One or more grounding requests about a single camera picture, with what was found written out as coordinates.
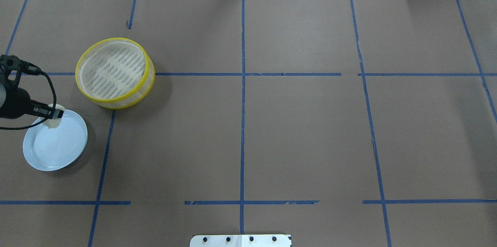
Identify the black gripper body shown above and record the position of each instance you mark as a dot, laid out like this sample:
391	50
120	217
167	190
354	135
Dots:
17	104

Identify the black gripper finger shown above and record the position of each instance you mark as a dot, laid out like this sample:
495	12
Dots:
47	111

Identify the white steamed bun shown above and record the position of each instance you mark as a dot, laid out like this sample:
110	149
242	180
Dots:
54	122

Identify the yellow rimmed steamer basket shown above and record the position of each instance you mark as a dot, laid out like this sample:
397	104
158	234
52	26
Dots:
115	73

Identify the light blue plate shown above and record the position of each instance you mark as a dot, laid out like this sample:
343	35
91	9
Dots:
50	149

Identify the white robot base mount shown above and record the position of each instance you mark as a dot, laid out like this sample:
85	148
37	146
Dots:
255	240

